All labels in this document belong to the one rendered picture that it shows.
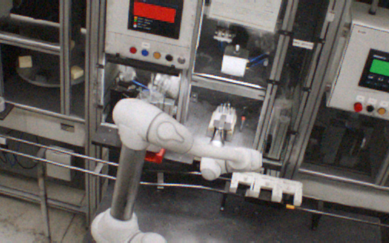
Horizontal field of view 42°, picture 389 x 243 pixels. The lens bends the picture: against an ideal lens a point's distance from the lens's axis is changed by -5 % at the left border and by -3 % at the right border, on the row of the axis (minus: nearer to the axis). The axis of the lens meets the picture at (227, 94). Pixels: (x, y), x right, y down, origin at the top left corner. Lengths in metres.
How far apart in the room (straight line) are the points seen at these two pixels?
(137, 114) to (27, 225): 1.77
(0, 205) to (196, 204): 1.49
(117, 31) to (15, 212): 1.64
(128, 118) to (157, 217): 0.84
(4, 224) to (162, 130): 1.92
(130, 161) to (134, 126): 0.18
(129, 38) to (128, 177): 0.71
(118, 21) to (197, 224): 1.09
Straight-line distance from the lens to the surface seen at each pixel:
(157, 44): 2.52
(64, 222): 3.61
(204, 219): 2.77
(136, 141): 2.06
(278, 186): 2.74
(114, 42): 2.58
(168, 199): 2.84
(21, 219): 3.66
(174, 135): 1.94
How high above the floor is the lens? 2.73
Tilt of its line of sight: 34 degrees down
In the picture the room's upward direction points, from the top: 11 degrees clockwise
